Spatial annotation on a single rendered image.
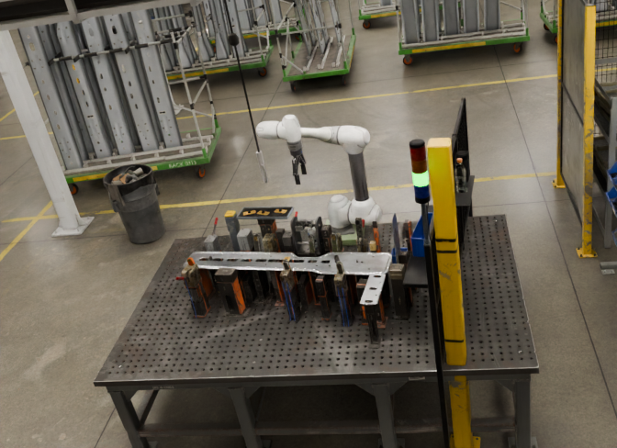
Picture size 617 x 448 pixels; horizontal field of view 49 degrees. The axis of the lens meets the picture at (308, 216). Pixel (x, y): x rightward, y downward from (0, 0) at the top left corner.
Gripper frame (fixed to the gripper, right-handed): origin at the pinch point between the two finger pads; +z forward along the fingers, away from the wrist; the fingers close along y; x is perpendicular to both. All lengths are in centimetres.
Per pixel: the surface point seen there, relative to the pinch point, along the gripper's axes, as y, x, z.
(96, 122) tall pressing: -296, -364, 70
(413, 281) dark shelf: 48, 74, 43
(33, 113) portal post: -175, -340, 9
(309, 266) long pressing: 31, 7, 46
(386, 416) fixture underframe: 84, 57, 114
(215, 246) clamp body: 11, -67, 45
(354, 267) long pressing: 31, 35, 46
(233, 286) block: 46, -41, 53
